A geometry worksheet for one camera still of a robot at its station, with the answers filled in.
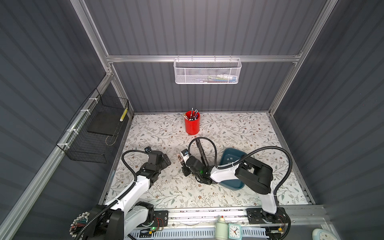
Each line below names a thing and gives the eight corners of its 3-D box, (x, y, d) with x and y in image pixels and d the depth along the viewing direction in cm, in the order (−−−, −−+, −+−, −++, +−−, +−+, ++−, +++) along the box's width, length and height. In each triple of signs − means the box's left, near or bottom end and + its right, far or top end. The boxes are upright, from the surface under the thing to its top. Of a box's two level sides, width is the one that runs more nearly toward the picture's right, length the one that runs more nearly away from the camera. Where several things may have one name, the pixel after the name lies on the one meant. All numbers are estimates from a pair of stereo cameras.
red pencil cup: (184, 134, 110) (183, 119, 97) (189, 124, 116) (188, 108, 103) (196, 137, 108) (196, 122, 95) (200, 127, 114) (201, 111, 101)
